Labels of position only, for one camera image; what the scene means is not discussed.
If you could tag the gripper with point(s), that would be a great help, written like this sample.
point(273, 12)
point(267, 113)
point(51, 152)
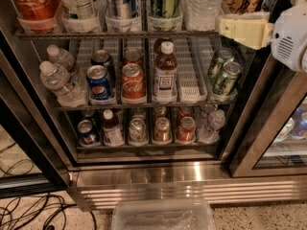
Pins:
point(289, 35)

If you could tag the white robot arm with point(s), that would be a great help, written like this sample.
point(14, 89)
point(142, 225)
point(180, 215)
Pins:
point(287, 35)

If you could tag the rear green can middle shelf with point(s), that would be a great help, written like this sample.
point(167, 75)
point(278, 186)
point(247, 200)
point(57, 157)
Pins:
point(220, 57)

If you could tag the front green can middle shelf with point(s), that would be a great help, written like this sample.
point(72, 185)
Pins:
point(227, 78)

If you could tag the clear water bottle top shelf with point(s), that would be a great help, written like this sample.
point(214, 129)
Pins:
point(202, 14)

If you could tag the empty white shelf tray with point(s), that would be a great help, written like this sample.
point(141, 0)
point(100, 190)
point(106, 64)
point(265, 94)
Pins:
point(190, 83)

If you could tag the right glass fridge door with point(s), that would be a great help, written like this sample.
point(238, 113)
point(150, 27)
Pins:
point(269, 97)

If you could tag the glass fridge door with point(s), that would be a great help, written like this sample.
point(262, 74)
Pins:
point(28, 163)
point(269, 97)

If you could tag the water bottle bottom shelf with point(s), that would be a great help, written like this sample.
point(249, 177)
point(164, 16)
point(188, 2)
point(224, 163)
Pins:
point(209, 133)

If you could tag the red can bottom shelf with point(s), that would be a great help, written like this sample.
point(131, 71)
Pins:
point(186, 129)

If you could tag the rear red Coca-Cola can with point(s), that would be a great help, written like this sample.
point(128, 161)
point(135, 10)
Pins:
point(133, 56)

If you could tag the front red Coca-Cola can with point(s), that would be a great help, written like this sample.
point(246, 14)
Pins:
point(133, 83)

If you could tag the silver blue can top shelf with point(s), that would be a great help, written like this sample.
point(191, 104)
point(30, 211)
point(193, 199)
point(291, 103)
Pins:
point(122, 9)

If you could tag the tan can bottom shelf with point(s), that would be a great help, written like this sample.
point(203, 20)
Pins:
point(161, 131)

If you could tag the white green can bottom shelf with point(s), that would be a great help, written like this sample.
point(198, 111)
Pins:
point(137, 130)

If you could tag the white green can shelf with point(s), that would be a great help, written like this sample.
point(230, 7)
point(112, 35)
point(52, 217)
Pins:
point(78, 9)
point(137, 130)

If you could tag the rear dark Pepsi can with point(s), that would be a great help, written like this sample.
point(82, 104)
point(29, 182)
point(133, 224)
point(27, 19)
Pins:
point(104, 58)

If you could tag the stainless steel fridge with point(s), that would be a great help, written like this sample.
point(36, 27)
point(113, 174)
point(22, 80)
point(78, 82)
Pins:
point(101, 177)

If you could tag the front blue Pepsi can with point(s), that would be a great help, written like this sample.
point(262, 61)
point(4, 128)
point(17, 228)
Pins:
point(97, 79)

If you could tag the tea bottle bottom shelf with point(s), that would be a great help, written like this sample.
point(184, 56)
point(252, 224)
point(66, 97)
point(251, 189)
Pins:
point(111, 128)

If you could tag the white green can top shelf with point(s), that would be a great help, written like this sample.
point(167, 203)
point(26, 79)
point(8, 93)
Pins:
point(78, 9)

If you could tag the blue Pepsi can bottom shelf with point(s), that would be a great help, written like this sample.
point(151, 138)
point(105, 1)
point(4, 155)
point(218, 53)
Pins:
point(87, 132)

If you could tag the rear water bottle middle shelf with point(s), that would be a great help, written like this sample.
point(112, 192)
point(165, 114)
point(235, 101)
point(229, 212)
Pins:
point(62, 57)

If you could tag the front water bottle middle shelf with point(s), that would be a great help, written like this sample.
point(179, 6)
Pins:
point(59, 81)

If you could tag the red Coca-Cola can top shelf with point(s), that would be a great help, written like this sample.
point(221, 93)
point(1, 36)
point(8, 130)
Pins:
point(39, 13)

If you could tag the left glass fridge door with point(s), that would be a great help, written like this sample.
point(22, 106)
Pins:
point(28, 163)

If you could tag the cans behind right door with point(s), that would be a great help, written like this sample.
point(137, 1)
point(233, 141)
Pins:
point(295, 128)

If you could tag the front iced tea bottle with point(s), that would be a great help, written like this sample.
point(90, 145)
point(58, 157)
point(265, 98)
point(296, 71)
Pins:
point(165, 71)

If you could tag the clear plastic bin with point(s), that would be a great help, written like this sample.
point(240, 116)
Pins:
point(163, 214)

